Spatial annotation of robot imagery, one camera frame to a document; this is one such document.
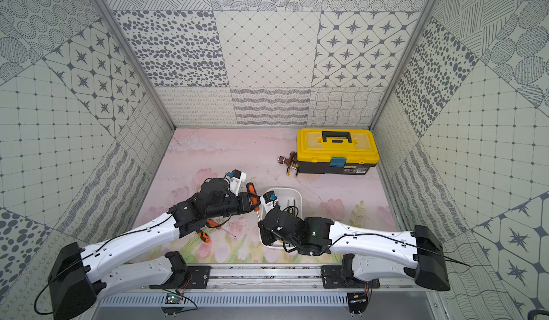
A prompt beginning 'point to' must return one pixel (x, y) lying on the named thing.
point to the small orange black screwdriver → (204, 237)
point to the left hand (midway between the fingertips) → (263, 195)
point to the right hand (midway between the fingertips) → (261, 225)
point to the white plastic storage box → (290, 198)
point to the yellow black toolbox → (338, 151)
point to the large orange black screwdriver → (251, 191)
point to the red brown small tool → (282, 160)
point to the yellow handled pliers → (294, 164)
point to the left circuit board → (172, 298)
